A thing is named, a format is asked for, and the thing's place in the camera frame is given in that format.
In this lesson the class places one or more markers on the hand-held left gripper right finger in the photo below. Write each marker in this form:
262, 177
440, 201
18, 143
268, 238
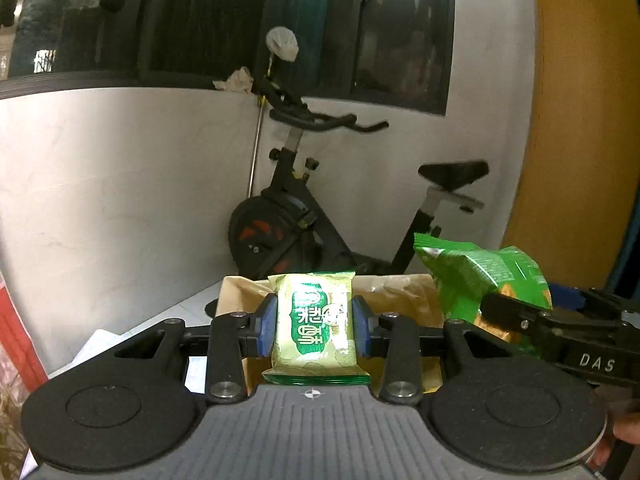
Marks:
361, 327

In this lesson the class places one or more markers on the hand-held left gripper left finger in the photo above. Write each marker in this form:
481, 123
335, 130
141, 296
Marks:
268, 327

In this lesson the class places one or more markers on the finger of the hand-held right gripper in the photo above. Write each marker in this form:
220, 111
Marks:
515, 310

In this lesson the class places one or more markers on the pale green snack packet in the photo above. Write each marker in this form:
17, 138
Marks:
310, 330

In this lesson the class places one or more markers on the brown cardboard box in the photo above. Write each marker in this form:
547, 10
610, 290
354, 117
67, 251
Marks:
400, 295

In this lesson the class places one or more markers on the bright green snack bag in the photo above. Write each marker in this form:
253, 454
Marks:
460, 270

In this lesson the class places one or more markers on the person's right hand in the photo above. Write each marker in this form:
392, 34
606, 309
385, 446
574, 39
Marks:
622, 430

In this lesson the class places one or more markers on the black exercise bike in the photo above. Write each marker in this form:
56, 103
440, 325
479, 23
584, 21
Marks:
285, 225

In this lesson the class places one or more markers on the thin metal pole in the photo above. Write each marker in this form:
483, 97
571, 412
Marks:
255, 150

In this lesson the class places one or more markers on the orange wooden door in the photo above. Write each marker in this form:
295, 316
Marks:
575, 125

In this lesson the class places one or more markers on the crumpled beige rag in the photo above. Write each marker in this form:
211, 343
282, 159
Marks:
235, 80

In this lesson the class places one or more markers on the red printed curtain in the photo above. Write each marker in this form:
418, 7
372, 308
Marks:
17, 350

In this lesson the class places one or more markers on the dark framed window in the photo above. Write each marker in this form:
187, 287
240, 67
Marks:
210, 20

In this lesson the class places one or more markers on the white cloth on bike post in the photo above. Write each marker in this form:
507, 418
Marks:
282, 44

